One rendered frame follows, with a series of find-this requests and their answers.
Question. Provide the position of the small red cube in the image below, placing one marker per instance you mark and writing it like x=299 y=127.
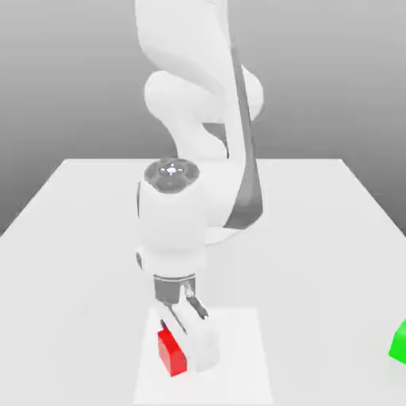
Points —
x=169 y=353

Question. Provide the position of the small green cube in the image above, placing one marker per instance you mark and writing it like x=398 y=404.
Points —
x=399 y=345

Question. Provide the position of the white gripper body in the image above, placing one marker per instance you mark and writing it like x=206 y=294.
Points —
x=203 y=345

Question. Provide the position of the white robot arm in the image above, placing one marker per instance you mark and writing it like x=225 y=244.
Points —
x=173 y=222

